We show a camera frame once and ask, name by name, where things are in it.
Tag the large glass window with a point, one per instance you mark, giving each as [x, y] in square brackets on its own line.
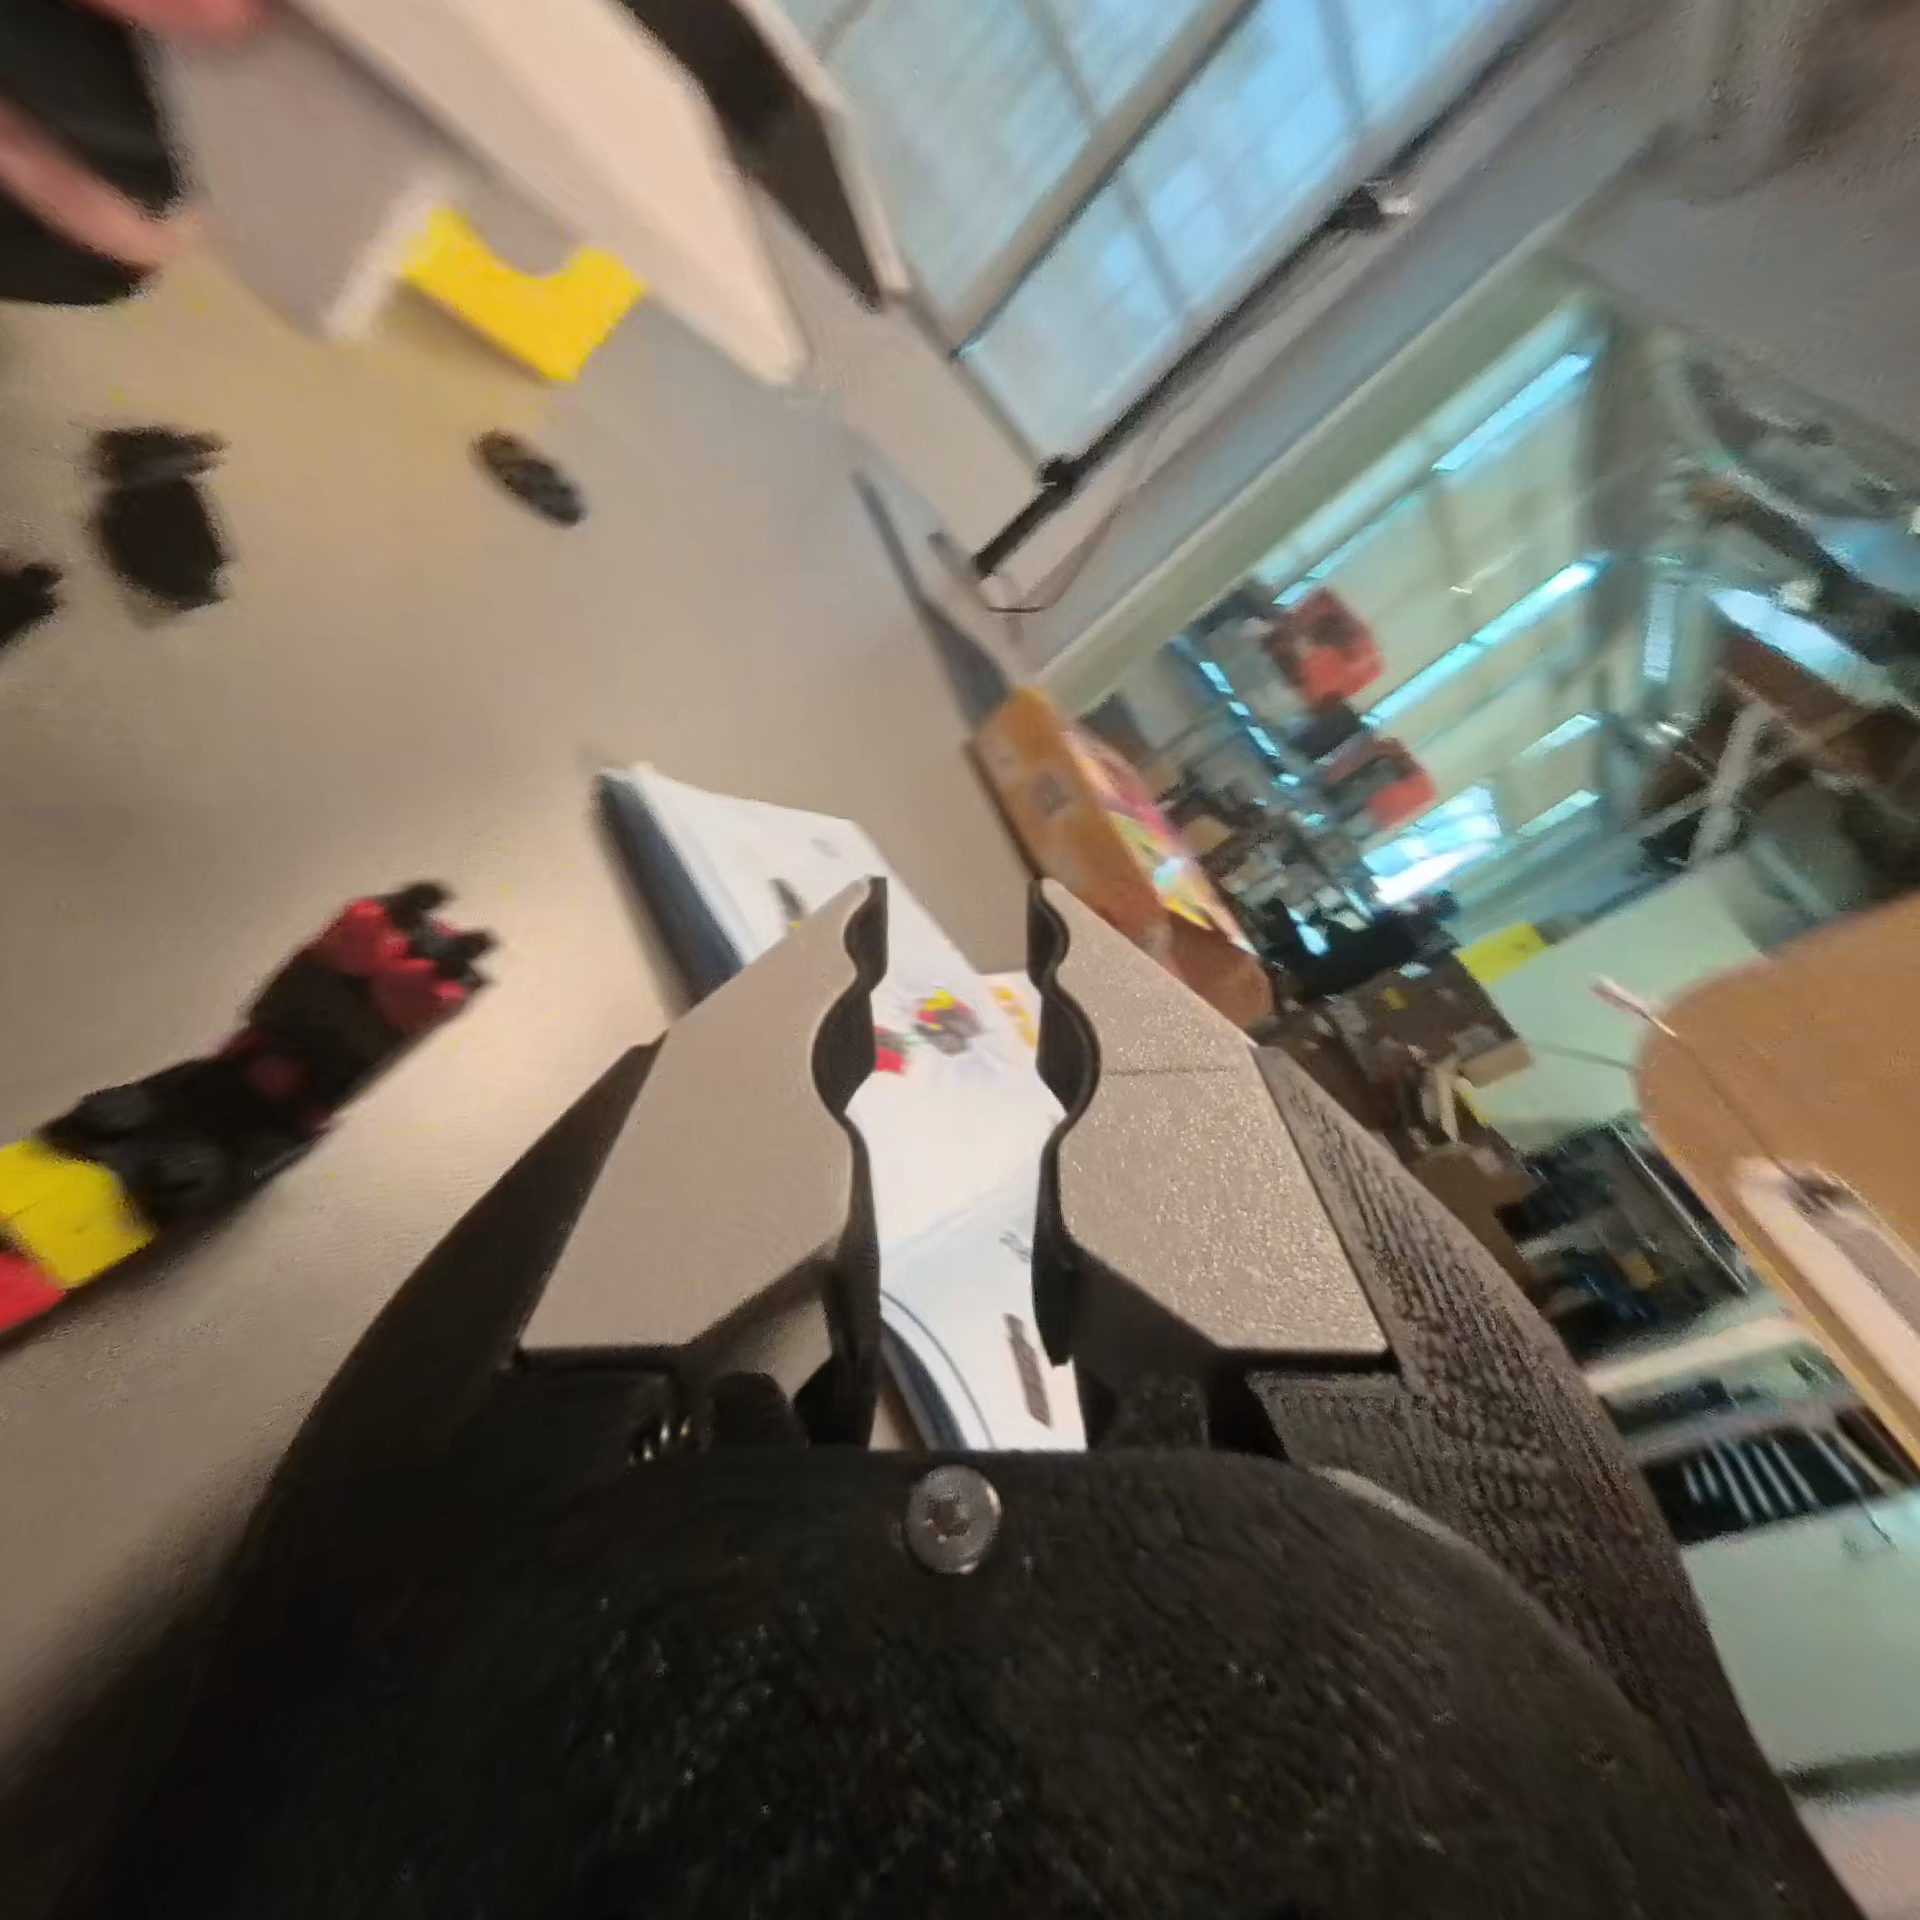
[1145, 200]

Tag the long red yellow lego assembly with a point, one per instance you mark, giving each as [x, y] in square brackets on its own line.
[283, 1032]

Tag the lego instruction booklet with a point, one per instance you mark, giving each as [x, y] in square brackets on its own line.
[960, 1141]

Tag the cardboard lego box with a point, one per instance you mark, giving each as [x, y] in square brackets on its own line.
[1078, 827]

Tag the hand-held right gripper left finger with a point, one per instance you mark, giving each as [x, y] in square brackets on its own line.
[706, 1203]

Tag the black stand pole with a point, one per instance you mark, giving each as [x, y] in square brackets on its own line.
[1201, 375]

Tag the yellow sign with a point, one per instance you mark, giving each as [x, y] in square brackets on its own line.
[1499, 953]

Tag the yellow plastic bin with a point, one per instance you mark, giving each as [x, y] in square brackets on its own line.
[522, 304]

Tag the red storage crate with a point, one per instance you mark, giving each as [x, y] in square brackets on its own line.
[1320, 644]
[1386, 781]

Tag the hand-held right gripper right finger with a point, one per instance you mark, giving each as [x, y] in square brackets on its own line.
[1201, 1203]

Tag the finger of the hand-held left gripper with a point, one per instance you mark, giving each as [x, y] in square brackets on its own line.
[568, 121]

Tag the cluttered metal shelf rack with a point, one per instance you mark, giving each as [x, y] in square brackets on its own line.
[1249, 745]

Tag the black round lego plate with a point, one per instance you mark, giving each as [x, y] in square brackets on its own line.
[528, 479]

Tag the person's left hand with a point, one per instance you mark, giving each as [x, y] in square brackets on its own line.
[80, 178]

